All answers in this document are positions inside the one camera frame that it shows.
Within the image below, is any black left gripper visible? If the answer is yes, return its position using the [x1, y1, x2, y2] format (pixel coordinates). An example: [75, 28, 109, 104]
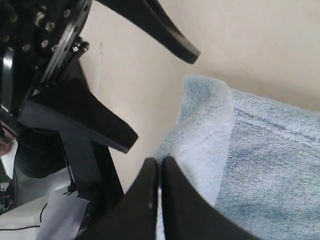
[0, 0, 92, 130]

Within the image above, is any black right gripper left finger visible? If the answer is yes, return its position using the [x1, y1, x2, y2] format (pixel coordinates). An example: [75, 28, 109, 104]
[77, 157, 159, 240]

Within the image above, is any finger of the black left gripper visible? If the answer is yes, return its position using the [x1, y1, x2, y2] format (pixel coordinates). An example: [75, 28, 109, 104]
[99, 0, 201, 64]
[18, 78, 138, 153]

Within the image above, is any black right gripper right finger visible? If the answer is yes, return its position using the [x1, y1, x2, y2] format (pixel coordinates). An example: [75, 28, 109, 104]
[161, 157, 253, 240]

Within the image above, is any light blue terry towel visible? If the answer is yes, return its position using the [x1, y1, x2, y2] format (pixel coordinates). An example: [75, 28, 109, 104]
[154, 75, 320, 240]

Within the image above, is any white paper sheet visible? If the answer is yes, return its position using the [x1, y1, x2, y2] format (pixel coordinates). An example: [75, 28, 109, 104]
[36, 192, 89, 240]

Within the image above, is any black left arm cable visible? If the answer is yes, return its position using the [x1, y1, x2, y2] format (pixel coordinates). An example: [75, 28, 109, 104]
[9, 169, 48, 232]

